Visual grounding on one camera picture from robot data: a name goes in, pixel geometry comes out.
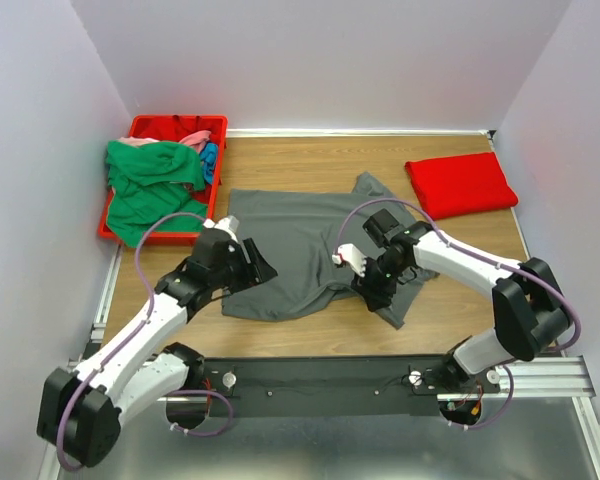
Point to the aluminium frame rail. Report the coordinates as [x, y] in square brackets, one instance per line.
[547, 375]

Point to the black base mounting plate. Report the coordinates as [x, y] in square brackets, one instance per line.
[323, 386]

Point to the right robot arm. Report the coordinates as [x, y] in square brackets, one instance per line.
[529, 314]

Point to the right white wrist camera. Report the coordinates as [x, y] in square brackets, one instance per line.
[349, 255]

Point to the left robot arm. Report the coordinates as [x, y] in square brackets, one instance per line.
[83, 411]

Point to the pink t shirt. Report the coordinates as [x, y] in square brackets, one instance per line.
[197, 140]

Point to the folded red t shirt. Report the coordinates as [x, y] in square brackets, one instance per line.
[460, 185]

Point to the green t shirt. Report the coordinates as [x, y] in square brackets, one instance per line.
[152, 181]

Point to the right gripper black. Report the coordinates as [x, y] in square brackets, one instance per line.
[369, 289]

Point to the grey t shirt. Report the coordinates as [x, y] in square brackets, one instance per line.
[296, 232]

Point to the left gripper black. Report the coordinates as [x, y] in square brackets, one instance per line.
[250, 276]

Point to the blue t shirt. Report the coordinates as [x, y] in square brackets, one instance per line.
[208, 156]

